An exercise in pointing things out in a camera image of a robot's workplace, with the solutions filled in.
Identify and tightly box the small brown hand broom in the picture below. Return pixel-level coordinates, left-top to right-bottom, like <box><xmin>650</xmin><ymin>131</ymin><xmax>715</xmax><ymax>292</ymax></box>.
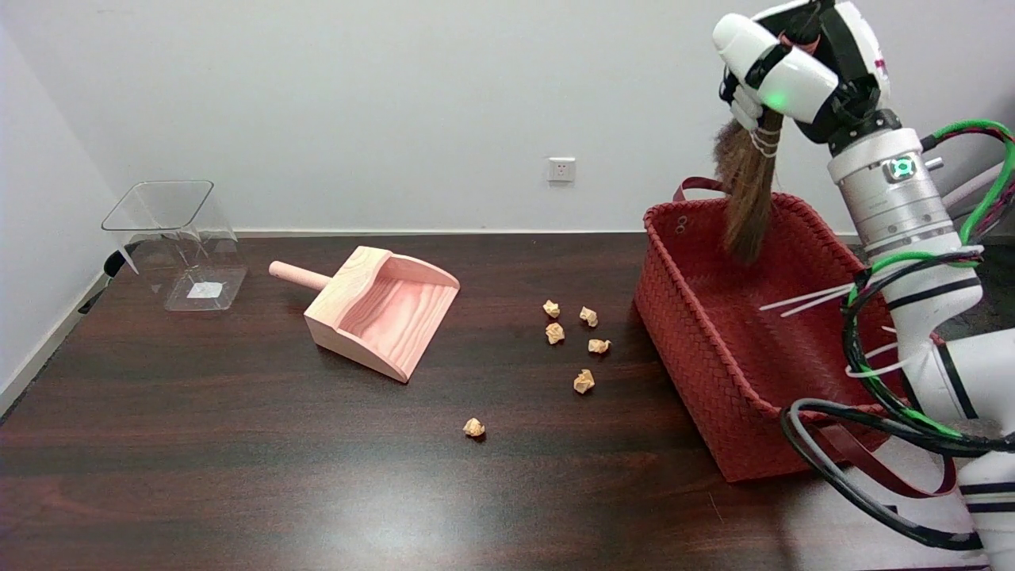
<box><xmin>713</xmin><ymin>109</ymin><xmax>786</xmax><ymax>266</ymax></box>

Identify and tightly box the grey corrugated hose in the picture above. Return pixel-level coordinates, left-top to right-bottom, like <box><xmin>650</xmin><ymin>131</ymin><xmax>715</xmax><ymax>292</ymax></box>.
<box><xmin>944</xmin><ymin>163</ymin><xmax>1015</xmax><ymax>209</ymax></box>

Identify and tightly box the clear plastic bin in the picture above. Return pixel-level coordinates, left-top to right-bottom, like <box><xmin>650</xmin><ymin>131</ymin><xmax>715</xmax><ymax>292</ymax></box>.
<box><xmin>101</xmin><ymin>180</ymin><xmax>248</xmax><ymax>312</ymax></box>

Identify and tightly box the black and green cable bundle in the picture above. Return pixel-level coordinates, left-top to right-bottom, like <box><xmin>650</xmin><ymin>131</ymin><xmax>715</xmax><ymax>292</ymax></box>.
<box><xmin>780</xmin><ymin>119</ymin><xmax>1015</xmax><ymax>552</ymax></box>

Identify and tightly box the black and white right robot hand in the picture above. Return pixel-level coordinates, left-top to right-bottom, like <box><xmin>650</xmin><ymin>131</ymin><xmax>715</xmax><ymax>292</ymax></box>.
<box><xmin>711</xmin><ymin>0</ymin><xmax>902</xmax><ymax>155</ymax></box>

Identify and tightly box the red woven basket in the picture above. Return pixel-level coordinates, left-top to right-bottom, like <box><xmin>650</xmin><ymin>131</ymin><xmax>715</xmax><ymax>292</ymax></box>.
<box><xmin>634</xmin><ymin>177</ymin><xmax>959</xmax><ymax>498</ymax></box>

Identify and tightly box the pink wooden dustpan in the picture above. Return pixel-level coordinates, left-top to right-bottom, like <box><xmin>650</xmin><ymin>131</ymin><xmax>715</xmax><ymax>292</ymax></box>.
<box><xmin>268</xmin><ymin>246</ymin><xmax>461</xmax><ymax>384</ymax></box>

